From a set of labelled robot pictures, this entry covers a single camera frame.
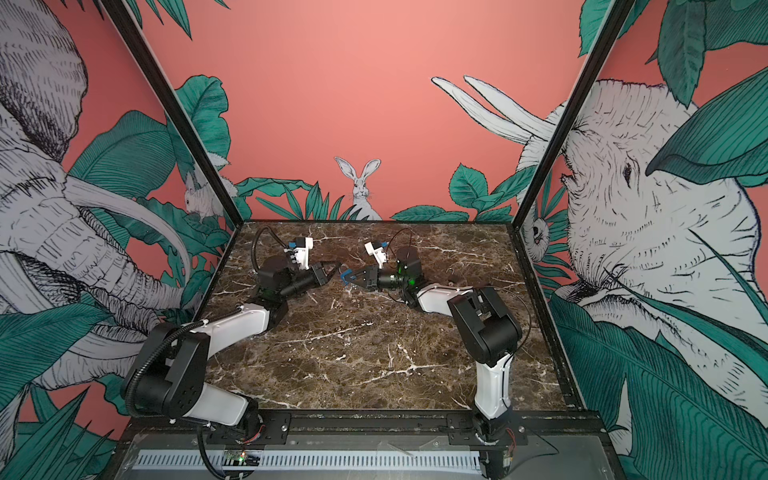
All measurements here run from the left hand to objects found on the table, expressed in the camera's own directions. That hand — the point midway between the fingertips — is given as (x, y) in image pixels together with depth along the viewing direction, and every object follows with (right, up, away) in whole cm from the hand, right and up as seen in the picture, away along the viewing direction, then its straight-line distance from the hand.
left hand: (344, 261), depth 82 cm
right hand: (0, -5, -2) cm, 5 cm away
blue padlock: (+1, -3, +1) cm, 3 cm away
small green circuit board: (-23, -47, -12) cm, 53 cm away
